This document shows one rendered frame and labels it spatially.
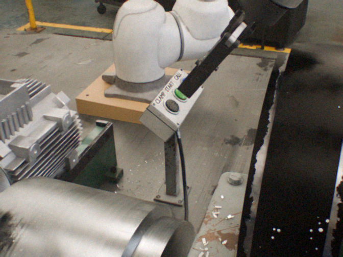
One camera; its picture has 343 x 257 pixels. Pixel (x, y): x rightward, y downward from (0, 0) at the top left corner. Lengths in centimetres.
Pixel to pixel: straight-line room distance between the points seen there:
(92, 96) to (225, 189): 91
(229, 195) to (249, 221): 23
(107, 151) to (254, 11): 54
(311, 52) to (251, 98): 115
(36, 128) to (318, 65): 61
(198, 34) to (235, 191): 86
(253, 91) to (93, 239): 111
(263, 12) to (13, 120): 44
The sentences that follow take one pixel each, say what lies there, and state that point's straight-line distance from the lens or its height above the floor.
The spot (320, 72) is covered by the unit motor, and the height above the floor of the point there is 136.
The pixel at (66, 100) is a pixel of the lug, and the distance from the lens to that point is 84.
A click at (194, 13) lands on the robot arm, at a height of 109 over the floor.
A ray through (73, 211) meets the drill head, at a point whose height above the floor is 116.
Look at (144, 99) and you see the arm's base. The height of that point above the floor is 86.
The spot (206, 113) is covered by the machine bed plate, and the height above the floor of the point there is 80.
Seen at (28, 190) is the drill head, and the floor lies 116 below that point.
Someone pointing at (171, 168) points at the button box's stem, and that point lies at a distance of 94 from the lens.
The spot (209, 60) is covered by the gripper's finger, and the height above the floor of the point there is 119.
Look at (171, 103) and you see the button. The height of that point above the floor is 107.
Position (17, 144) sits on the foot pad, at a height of 108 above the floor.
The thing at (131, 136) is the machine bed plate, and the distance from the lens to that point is 121.
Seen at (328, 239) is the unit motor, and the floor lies 130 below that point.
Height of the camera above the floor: 146
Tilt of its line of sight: 32 degrees down
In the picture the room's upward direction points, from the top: 1 degrees counter-clockwise
